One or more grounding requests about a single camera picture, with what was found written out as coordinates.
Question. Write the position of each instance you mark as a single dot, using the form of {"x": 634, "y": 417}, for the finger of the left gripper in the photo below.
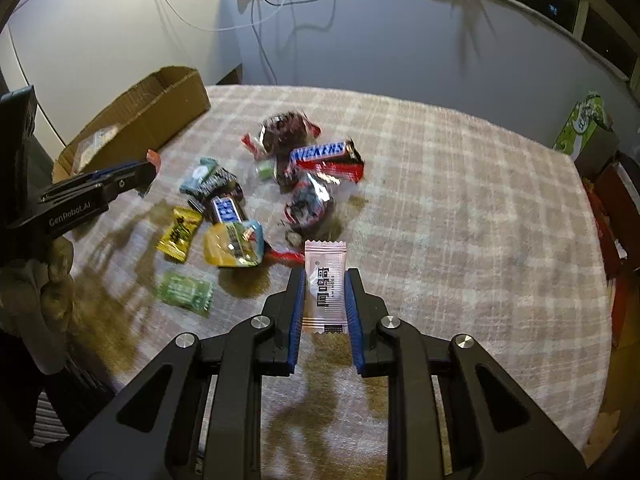
{"x": 132, "y": 176}

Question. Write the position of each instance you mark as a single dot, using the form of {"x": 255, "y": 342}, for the red snack wrapper strip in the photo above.
{"x": 284, "y": 257}

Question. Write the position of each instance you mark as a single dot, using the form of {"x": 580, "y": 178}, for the teal mint candy packet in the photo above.
{"x": 191, "y": 184}

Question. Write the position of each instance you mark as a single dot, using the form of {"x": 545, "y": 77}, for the large Snickers bar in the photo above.
{"x": 338, "y": 159}

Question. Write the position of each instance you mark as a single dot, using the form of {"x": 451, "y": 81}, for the green tissue box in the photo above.
{"x": 587, "y": 136}

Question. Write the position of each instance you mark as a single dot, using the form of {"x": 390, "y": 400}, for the dark red candy bag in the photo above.
{"x": 280, "y": 133}
{"x": 310, "y": 205}

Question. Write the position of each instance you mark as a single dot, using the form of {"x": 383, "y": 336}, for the clear green candy wrapper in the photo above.
{"x": 265, "y": 170}

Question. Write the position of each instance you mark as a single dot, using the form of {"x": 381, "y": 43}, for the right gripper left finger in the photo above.
{"x": 279, "y": 352}

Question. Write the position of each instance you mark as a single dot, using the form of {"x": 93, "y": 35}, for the cardboard box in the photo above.
{"x": 143, "y": 118}

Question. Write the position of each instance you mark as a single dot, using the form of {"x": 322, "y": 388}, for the yellow blue snack pouch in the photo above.
{"x": 237, "y": 244}

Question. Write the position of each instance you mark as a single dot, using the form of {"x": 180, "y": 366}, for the pink white snack sachet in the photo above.
{"x": 324, "y": 306}

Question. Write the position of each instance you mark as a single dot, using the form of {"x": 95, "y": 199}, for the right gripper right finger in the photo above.
{"x": 363, "y": 312}

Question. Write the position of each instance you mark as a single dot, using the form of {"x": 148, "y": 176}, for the plaid tablecloth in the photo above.
{"x": 459, "y": 225}

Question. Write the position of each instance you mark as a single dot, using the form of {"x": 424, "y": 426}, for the dark red candy bag top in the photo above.
{"x": 280, "y": 133}

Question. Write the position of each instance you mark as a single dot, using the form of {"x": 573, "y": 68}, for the small Snickers bar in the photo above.
{"x": 224, "y": 209}

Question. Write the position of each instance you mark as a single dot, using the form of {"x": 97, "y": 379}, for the green wafer packet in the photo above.
{"x": 182, "y": 291}

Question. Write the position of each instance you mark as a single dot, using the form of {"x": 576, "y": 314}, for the yellow candy packet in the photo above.
{"x": 176, "y": 240}

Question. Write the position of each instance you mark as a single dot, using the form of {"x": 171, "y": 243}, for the black mini chocolate wrapper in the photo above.
{"x": 220, "y": 183}

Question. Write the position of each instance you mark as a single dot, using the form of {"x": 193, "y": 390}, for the gloved left hand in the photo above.
{"x": 36, "y": 304}

